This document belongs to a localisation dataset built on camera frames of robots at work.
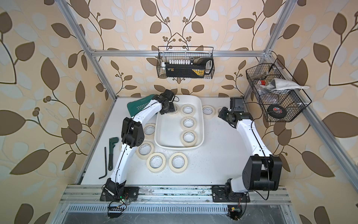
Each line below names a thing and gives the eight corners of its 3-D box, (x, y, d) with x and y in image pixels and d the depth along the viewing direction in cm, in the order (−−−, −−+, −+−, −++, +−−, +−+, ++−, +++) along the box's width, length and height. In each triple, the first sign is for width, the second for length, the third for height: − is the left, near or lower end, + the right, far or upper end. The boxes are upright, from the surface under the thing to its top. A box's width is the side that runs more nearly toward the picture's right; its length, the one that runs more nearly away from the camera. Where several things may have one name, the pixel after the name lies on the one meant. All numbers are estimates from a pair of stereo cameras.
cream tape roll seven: (146, 171, 84) (145, 170, 81) (149, 154, 91) (148, 152, 88) (164, 171, 84) (164, 170, 81) (166, 154, 91) (165, 152, 88)
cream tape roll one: (168, 171, 84) (168, 170, 81) (170, 154, 91) (169, 152, 88) (187, 171, 84) (187, 170, 81) (187, 154, 91) (187, 152, 88)
